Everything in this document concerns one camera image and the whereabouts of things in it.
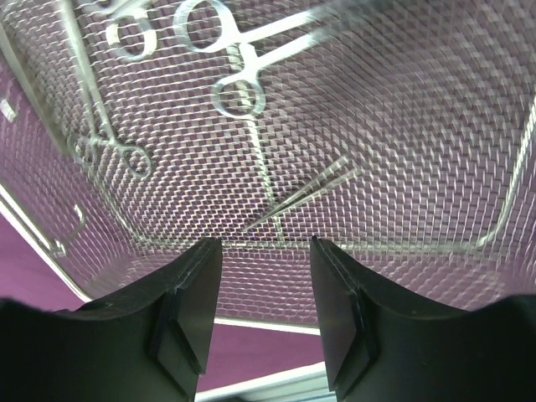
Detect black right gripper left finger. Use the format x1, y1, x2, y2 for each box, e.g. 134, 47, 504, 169
1, 238, 222, 401

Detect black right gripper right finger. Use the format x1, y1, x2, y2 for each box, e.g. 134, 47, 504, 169
310, 238, 535, 401

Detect purple cloth wrap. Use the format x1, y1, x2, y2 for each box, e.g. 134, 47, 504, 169
1, 219, 323, 392

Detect wire mesh instrument tray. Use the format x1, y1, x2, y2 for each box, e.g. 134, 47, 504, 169
1, 1, 535, 326

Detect steel tweezers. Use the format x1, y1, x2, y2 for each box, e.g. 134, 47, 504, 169
244, 153, 363, 231

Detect steel surgical scissors left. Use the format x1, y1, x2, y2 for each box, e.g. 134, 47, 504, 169
59, 1, 152, 178

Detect steel forceps right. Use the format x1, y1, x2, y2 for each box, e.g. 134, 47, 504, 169
100, 0, 157, 62

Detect steel forceps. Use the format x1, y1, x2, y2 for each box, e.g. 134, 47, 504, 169
100, 0, 157, 62
171, 0, 365, 118

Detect steel forceps centre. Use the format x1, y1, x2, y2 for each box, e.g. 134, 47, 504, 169
171, 0, 365, 118

